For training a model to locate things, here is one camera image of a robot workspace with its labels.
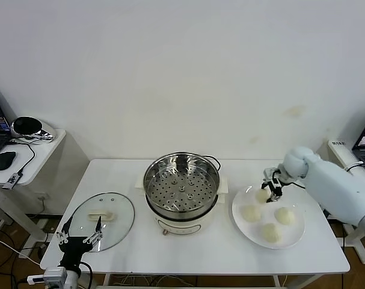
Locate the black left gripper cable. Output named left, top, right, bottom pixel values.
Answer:
left=79, top=261, right=93, bottom=289

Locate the round glass pot lid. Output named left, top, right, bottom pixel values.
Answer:
left=67, top=192, right=136, bottom=253

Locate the black computer mouse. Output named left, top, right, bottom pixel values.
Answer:
left=0, top=151, right=17, bottom=172

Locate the small grey USB hub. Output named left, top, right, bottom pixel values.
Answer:
left=1, top=172, right=23, bottom=190

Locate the black USB hub cable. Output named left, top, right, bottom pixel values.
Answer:
left=6, top=140, right=35, bottom=176

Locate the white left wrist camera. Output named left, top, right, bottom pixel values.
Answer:
left=26, top=267, right=69, bottom=285

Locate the white side desk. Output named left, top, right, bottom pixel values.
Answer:
left=301, top=140, right=365, bottom=266
left=0, top=128, right=91, bottom=252

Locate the white floor cable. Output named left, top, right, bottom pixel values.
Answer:
left=0, top=234, right=41, bottom=267

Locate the large white round plate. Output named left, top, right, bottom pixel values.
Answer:
left=232, top=184, right=306, bottom=250

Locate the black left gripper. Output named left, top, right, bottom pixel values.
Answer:
left=55, top=215, right=104, bottom=268

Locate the white steamed baozi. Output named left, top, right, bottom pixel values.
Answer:
left=260, top=223, right=283, bottom=244
left=254, top=188, right=272, bottom=204
left=274, top=207, right=296, bottom=226
left=241, top=205, right=262, bottom=223

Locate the white electric cooker pot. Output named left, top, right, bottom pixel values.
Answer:
left=135, top=176, right=230, bottom=236

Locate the perforated steel steamer basket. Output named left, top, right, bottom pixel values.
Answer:
left=143, top=152, right=221, bottom=213

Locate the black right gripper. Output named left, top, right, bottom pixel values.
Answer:
left=262, top=167, right=293, bottom=203

